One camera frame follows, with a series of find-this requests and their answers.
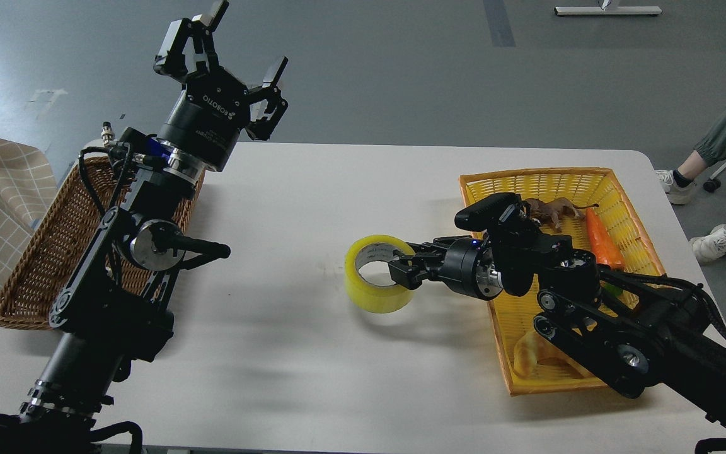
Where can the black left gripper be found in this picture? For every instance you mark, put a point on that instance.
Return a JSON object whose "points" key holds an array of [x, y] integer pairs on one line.
{"points": [[213, 106]]}

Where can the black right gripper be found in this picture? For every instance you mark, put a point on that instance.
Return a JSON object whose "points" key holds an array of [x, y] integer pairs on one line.
{"points": [[466, 268]]}

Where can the yellow tape roll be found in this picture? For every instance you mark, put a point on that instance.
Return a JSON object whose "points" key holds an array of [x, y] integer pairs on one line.
{"points": [[371, 297]]}

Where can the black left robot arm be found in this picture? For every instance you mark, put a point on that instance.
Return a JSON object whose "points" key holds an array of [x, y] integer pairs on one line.
{"points": [[114, 308]]}

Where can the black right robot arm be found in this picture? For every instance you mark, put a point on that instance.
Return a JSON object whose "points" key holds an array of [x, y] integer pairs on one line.
{"points": [[631, 331]]}

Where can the brown toy lion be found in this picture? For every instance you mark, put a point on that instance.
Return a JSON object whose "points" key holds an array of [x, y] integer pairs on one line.
{"points": [[552, 212]]}

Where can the toy croissant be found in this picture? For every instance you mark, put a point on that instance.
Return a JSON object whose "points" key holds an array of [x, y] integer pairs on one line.
{"points": [[532, 348]]}

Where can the yellow plastic basket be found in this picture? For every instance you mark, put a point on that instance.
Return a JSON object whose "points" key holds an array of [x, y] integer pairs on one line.
{"points": [[512, 317]]}

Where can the brown wicker basket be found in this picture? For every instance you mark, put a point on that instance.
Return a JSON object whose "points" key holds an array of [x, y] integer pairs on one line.
{"points": [[58, 244]]}

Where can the orange toy carrot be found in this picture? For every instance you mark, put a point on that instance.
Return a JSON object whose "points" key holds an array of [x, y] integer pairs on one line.
{"points": [[602, 245]]}

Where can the white sneaker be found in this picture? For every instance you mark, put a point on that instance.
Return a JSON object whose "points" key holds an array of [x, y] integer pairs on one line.
{"points": [[709, 248], [678, 189]]}

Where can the white metal floor stand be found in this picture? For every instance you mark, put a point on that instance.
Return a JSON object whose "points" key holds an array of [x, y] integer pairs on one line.
{"points": [[607, 8]]}

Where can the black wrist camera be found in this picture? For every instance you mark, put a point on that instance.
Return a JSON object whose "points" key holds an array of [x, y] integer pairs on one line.
{"points": [[483, 214]]}

